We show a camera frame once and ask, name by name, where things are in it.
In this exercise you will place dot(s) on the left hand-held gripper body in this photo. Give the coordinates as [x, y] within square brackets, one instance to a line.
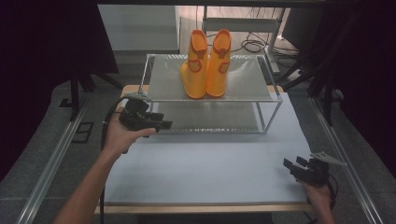
[137, 119]

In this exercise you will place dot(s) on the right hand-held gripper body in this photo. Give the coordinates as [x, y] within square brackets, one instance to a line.
[316, 172]

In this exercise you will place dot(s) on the yellow rubber rain boot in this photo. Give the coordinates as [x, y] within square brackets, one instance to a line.
[218, 77]
[194, 77]

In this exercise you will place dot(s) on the person's right hand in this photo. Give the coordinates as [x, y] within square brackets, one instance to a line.
[317, 194]

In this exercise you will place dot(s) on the person's left hand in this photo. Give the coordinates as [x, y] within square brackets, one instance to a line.
[120, 137]

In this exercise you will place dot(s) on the black floor stand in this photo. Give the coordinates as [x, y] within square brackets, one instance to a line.
[76, 99]

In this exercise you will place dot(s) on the white cabinet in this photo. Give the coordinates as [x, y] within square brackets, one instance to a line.
[138, 28]

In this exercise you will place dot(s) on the dark monitor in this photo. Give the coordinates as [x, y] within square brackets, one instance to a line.
[302, 26]

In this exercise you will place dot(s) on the aluminium frame rail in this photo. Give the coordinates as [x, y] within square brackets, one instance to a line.
[348, 161]
[49, 165]

